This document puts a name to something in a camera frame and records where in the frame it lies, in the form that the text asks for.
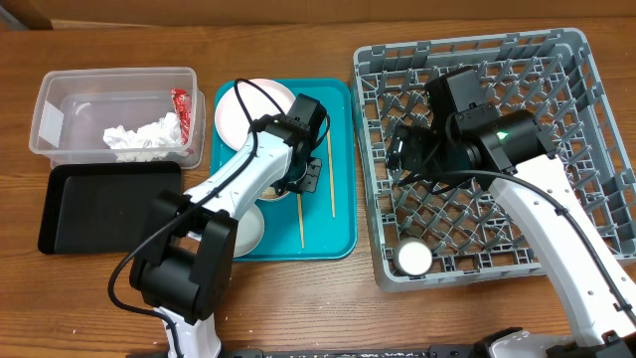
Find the white bowl with rice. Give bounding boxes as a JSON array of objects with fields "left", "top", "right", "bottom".
[{"left": 259, "top": 186, "right": 290, "bottom": 202}]

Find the small white cup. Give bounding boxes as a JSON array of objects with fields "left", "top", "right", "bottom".
[{"left": 393, "top": 237, "right": 433, "bottom": 276}]

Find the red snack wrapper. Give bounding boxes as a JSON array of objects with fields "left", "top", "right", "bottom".
[{"left": 171, "top": 88, "right": 192, "bottom": 144}]

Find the white napkin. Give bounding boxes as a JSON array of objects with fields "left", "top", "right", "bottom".
[{"left": 102, "top": 112, "right": 183, "bottom": 162}]

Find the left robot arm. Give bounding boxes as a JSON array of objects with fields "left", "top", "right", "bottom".
[{"left": 129, "top": 94, "right": 328, "bottom": 357}]

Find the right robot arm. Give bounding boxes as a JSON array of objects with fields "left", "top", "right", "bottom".
[{"left": 387, "top": 67, "right": 635, "bottom": 357}]

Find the grey dishwasher rack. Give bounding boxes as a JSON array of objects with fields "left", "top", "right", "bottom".
[{"left": 352, "top": 28, "right": 635, "bottom": 292}]

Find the left wooden chopstick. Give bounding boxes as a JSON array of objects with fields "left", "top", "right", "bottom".
[{"left": 296, "top": 194, "right": 305, "bottom": 250}]

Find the wooden chopstick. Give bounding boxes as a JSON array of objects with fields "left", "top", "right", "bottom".
[
  {"left": 326, "top": 129, "right": 336, "bottom": 218},
  {"left": 296, "top": 194, "right": 305, "bottom": 250}
]

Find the right wooden chopstick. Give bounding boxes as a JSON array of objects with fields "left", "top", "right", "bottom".
[{"left": 326, "top": 129, "right": 336, "bottom": 218}]

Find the teal serving tray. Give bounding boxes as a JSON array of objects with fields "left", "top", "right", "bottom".
[{"left": 237, "top": 79, "right": 358, "bottom": 262}]

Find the pale green shallow bowl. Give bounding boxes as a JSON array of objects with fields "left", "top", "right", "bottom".
[{"left": 234, "top": 205, "right": 265, "bottom": 258}]

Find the large white plate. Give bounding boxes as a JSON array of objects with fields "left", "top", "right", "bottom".
[{"left": 215, "top": 79, "right": 296, "bottom": 151}]

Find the black plastic tray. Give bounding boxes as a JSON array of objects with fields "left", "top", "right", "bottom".
[{"left": 38, "top": 161, "right": 183, "bottom": 255}]

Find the clear plastic bin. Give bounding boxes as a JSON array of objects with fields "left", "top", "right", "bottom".
[{"left": 29, "top": 67, "right": 206, "bottom": 169}]

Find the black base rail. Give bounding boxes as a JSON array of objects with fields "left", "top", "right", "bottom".
[{"left": 126, "top": 326, "right": 636, "bottom": 358}]

